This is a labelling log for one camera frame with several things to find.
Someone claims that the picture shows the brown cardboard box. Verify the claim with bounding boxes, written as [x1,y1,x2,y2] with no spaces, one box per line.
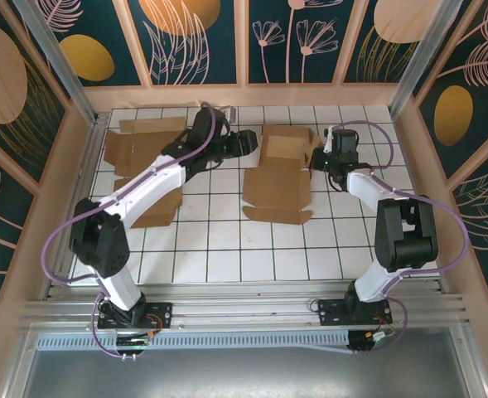
[242,123,324,226]
[104,117,188,230]

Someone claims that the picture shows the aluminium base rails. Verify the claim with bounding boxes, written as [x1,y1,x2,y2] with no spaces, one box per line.
[19,281,471,332]

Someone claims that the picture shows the grey metal sheet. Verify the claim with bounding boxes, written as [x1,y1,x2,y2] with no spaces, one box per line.
[2,347,487,398]

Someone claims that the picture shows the aluminium side rail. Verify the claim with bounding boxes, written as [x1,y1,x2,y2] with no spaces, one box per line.
[39,114,110,300]

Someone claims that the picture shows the right aluminium frame post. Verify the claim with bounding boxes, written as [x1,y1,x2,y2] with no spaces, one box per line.
[389,0,463,121]

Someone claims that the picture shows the aluminium frame post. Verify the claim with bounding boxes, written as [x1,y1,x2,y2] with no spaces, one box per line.
[389,0,463,121]
[12,0,100,125]

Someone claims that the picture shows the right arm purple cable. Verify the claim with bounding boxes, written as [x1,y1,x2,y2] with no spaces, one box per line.
[328,119,471,356]

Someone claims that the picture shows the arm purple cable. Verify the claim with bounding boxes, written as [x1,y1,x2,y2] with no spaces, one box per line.
[42,107,218,360]
[328,119,471,356]

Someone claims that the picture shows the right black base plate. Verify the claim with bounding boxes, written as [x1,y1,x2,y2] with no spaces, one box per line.
[316,297,394,328]

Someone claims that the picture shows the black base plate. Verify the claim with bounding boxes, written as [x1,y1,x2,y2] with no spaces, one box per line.
[316,297,394,328]
[97,301,174,331]

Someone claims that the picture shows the left aluminium frame post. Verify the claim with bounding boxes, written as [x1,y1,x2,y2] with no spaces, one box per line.
[12,0,100,125]

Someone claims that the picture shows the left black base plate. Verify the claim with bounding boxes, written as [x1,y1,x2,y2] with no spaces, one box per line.
[97,301,174,331]

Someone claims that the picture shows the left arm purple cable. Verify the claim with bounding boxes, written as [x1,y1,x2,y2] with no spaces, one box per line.
[42,107,218,360]

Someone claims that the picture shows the grey slotted cable duct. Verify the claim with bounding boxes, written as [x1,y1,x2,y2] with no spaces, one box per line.
[36,329,352,356]

